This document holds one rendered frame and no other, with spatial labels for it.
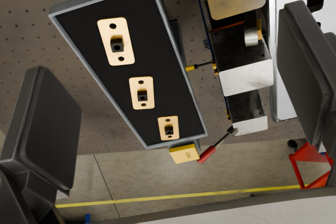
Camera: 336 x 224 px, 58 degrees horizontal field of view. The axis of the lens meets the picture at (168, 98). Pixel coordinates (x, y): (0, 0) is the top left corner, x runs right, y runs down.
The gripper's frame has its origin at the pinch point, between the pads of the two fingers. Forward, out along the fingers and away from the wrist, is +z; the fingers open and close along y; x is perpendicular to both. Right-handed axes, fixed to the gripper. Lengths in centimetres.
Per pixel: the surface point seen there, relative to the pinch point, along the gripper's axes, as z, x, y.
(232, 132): 35, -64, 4
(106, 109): 71, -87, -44
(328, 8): 42, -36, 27
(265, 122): 36, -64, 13
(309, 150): 121, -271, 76
